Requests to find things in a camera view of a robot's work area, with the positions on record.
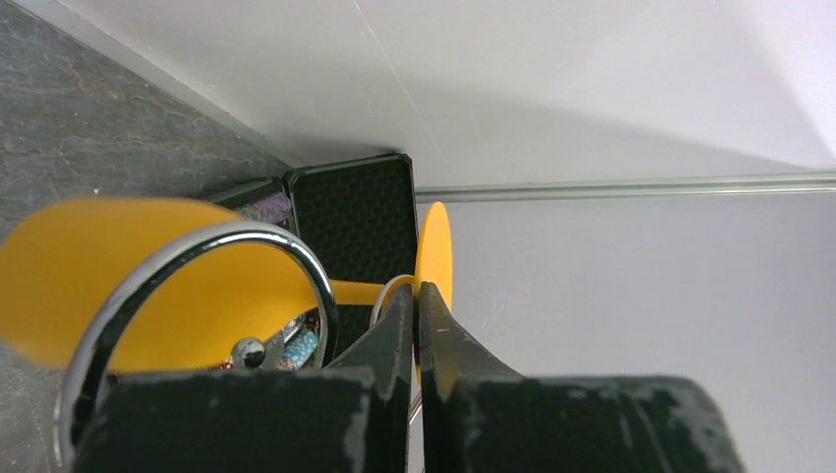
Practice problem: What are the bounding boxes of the chrome wine glass rack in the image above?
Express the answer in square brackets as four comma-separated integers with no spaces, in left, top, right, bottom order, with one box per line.
[54,221,413,464]

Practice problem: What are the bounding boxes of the black poker chip case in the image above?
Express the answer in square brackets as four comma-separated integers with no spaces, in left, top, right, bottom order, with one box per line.
[203,154,418,371]

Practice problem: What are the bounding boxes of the yellow wine glass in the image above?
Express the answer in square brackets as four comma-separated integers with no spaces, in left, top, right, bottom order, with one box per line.
[1,197,453,374]

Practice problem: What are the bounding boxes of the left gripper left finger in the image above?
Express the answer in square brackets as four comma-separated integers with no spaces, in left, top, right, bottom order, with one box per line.
[72,286,413,472]

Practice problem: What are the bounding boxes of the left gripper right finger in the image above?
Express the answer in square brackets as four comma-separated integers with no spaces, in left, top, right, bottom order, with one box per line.
[417,283,744,472]

